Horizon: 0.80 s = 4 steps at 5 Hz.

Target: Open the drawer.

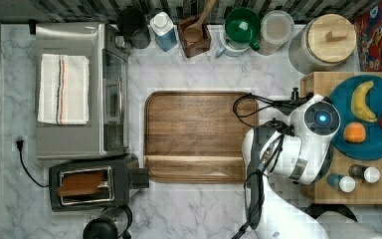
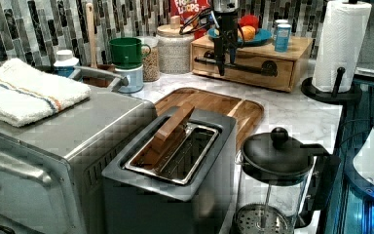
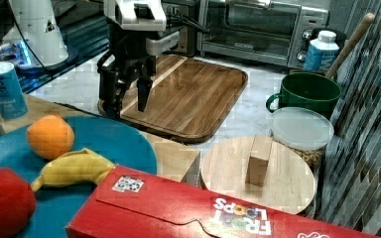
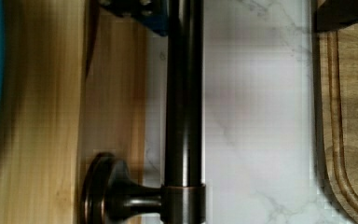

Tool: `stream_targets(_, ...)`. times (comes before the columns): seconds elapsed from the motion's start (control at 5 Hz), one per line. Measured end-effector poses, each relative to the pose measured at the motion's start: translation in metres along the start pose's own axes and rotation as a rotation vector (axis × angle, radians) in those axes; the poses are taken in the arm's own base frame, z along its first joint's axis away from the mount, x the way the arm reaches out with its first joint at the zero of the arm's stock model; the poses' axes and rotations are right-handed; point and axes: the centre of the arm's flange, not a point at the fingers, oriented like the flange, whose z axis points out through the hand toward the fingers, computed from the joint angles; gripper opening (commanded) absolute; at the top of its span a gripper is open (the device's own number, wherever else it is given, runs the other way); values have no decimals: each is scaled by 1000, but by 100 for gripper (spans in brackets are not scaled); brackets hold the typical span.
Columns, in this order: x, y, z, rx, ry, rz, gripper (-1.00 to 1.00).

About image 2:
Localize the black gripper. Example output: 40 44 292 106
213 10 239 76

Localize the wooden drawer box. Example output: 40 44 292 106
190 36 313 93

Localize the black drawer handle bar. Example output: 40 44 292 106
194 51 278 77

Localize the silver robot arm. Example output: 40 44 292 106
211 0 239 76

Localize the orange fruit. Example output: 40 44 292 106
238 25 256 41

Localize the red bowl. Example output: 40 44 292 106
239 15 259 29

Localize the blue plate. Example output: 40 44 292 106
207 28 272 47

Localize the white ceramic canister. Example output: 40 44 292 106
157 16 194 74

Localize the red cereal box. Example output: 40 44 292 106
169 0 209 31

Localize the blue salt can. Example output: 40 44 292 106
275 19 291 53

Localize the wooden cutting board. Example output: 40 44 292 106
155 88 264 151

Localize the glass jar of grains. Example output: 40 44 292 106
139 36 160 82

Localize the light blue mug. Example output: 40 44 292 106
115 65 144 94

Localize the green mug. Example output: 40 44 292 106
109 37 151 69

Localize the dark wooden block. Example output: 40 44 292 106
130 103 195 170

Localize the white paper towel roll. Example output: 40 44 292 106
312 0 372 93

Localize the black paper towel holder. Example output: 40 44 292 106
301 67 362 105

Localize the grey toaster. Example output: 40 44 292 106
102 106 236 234

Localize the glass french press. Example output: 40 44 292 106
230 127 340 234

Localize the white lidded bottle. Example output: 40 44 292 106
54 50 79 77

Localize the white striped towel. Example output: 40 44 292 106
0 58 91 127

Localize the silver toaster oven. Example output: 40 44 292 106
0 83 157 234

